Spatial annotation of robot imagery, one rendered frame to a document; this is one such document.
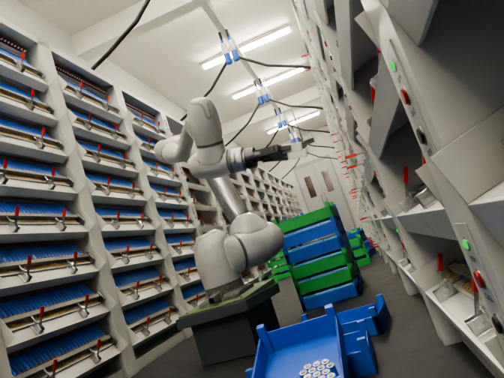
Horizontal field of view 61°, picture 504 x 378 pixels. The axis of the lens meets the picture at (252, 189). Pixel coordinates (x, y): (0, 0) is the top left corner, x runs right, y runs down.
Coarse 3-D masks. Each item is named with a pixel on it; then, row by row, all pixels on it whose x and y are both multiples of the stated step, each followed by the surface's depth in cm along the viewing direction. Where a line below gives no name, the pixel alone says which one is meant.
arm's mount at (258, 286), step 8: (264, 280) 184; (272, 280) 181; (256, 288) 169; (264, 288) 172; (240, 296) 162; (248, 296) 158; (216, 304) 163; (224, 304) 158; (192, 312) 166; (200, 312) 163
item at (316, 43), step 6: (306, 0) 139; (306, 6) 145; (312, 12) 143; (312, 24) 155; (312, 30) 162; (318, 30) 164; (318, 36) 160; (312, 42) 184; (318, 42) 167; (318, 48) 175
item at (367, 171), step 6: (360, 138) 117; (366, 150) 116; (366, 156) 125; (360, 162) 175; (366, 162) 135; (360, 168) 175; (366, 168) 148; (372, 168) 132; (366, 174) 162; (372, 174) 143; (372, 180) 163
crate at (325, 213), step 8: (320, 208) 214; (328, 208) 213; (304, 216) 216; (312, 216) 215; (320, 216) 214; (328, 216) 213; (280, 224) 220; (288, 224) 218; (296, 224) 217; (304, 224) 216
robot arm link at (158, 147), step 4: (172, 136) 206; (176, 136) 205; (160, 140) 207; (164, 140) 203; (168, 140) 202; (172, 140) 202; (176, 140) 203; (156, 144) 206; (160, 144) 200; (164, 144) 198; (156, 148) 202; (160, 148) 198; (156, 152) 202; (160, 152) 197; (156, 156) 204; (160, 156) 198; (160, 160) 202; (184, 160) 210
